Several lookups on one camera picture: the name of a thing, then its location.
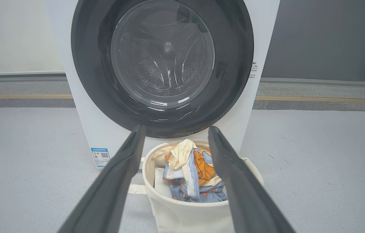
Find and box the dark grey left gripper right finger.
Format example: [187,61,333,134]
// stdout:
[207,126,296,233]

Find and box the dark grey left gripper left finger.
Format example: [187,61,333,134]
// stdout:
[56,125,147,233]

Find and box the blue bear print garment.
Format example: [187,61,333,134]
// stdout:
[163,148,228,203]

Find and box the beige garment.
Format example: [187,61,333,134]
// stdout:
[166,139,198,171]

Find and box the round dark washing machine door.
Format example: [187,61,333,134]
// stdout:
[71,0,254,139]

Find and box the white cloth basket liner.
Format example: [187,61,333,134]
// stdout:
[153,167,173,198]

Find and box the cream fabric laundry basket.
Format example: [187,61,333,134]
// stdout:
[127,139,264,233]

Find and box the white washing machine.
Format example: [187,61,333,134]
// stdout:
[43,0,281,169]

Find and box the blue energy label sticker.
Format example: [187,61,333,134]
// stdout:
[91,148,110,168]

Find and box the printed warning text label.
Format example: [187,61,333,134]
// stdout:
[248,61,258,80]

